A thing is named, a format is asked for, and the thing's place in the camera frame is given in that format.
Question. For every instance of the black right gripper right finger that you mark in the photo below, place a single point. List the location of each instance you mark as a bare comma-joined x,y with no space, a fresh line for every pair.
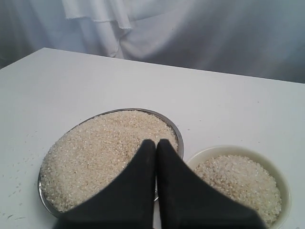
187,202

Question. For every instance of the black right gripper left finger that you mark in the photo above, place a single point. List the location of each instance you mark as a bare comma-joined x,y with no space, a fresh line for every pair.
126,203

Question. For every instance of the round steel rice tray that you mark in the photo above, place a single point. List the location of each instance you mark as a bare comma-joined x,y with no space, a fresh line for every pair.
92,154

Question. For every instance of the cream ceramic rice bowl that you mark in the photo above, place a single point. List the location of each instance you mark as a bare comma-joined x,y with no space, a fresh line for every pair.
248,178

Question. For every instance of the white backdrop curtain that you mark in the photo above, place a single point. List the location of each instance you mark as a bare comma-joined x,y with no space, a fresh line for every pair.
260,38

